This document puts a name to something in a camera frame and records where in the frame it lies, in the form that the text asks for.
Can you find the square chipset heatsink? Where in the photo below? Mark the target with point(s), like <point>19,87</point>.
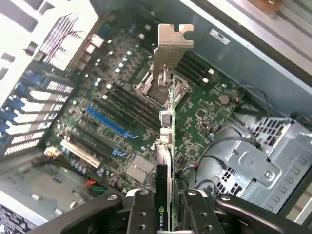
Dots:
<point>140,168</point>

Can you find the metal CPU socket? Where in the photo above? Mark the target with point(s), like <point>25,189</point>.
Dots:
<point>143,87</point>

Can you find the white power connector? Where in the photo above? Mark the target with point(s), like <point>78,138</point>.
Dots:
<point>52,152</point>

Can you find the white expansion slot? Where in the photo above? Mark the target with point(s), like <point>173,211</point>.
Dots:
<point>80,153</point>

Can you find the blue expansion slot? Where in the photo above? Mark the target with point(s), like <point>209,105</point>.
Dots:
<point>104,120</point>

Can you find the black open PC case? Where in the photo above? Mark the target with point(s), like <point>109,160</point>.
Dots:
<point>231,61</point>

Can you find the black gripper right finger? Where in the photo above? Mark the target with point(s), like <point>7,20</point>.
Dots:
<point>202,217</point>

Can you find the long black expansion slot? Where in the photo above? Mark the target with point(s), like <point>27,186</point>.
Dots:
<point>87,145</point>
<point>93,137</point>

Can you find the grey power supply unit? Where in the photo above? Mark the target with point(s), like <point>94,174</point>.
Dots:
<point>36,190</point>

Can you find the round coin cell battery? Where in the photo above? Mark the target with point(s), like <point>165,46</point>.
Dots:
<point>224,99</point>

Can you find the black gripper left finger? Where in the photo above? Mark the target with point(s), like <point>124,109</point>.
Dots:
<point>142,214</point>

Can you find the silver perforated disk bay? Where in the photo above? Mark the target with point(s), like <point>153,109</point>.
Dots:
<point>256,170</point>

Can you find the green motherboard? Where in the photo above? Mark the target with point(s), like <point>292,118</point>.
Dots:
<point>195,117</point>

